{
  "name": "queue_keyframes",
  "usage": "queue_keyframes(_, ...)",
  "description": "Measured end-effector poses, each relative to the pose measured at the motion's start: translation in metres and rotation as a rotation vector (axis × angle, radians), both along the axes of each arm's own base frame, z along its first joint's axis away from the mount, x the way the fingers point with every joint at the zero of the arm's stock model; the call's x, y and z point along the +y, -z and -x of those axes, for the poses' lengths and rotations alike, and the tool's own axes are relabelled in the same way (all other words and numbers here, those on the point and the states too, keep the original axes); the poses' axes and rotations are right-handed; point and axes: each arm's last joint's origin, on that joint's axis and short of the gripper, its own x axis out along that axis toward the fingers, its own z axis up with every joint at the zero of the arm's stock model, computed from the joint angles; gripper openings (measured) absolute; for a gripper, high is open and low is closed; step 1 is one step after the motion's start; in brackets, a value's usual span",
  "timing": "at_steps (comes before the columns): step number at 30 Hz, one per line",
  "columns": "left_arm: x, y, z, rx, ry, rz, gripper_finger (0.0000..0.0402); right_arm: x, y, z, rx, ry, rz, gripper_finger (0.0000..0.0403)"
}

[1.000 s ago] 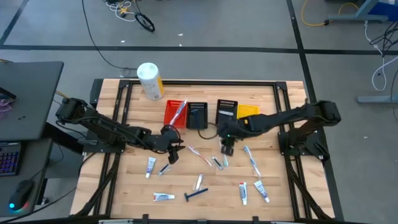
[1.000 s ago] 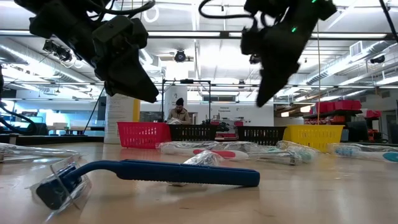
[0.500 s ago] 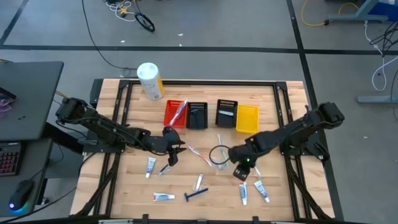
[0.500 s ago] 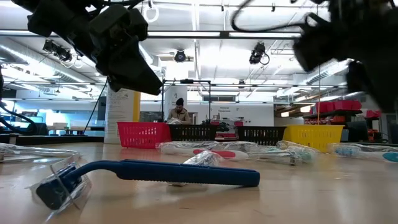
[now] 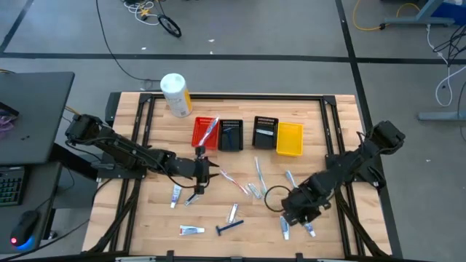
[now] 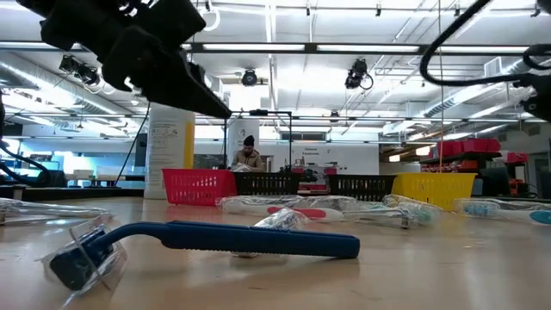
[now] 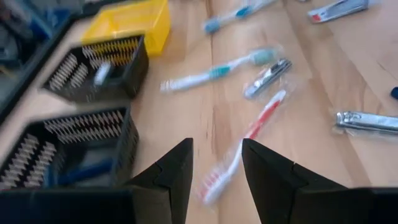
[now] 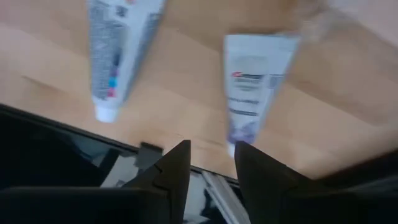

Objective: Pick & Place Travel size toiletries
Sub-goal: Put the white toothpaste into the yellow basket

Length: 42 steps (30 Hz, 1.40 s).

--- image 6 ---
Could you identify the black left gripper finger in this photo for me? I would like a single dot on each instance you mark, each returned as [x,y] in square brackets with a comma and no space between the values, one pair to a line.
[185,92]

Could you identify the blue disposable razor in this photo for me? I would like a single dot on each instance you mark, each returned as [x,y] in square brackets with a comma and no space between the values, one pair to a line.
[258,241]

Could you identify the red white toothbrush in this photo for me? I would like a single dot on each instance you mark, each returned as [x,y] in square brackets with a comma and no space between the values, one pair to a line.
[301,212]

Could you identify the clear toothbrush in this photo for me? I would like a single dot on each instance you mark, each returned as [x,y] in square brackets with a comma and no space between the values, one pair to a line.
[51,210]

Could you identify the green toothbrush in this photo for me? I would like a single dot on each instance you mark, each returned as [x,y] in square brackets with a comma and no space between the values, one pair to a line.
[413,213]

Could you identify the blue toothbrush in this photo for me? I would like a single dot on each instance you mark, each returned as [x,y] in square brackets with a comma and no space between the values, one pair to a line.
[486,209]

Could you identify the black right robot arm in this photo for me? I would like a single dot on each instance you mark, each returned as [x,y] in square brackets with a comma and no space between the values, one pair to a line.
[538,99]

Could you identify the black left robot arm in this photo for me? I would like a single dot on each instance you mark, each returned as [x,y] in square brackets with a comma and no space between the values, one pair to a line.
[64,26]

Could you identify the white wipes canister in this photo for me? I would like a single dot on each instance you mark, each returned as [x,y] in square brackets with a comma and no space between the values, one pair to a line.
[168,150]

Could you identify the person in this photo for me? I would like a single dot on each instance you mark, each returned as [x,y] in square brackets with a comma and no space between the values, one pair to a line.
[249,157]

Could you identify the red plastic basket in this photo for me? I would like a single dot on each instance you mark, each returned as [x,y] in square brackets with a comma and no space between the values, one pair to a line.
[198,187]

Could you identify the black plastic basket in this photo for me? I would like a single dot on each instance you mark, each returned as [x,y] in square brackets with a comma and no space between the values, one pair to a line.
[267,184]
[361,187]

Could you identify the wrapped metal nail clipper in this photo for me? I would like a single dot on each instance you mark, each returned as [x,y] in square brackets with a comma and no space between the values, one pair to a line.
[282,219]

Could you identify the yellow plastic basket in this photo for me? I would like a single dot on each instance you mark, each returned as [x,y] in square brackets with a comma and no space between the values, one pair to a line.
[435,187]

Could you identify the dark shelf with red bins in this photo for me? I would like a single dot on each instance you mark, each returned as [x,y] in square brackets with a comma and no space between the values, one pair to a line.
[469,146]

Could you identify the red storage bin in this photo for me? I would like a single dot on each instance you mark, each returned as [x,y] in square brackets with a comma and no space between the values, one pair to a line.
[516,157]

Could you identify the black overhead camera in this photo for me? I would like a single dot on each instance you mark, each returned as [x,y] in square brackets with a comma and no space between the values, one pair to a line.
[249,78]

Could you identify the black frame stand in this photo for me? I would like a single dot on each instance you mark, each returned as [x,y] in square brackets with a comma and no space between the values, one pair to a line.
[258,113]

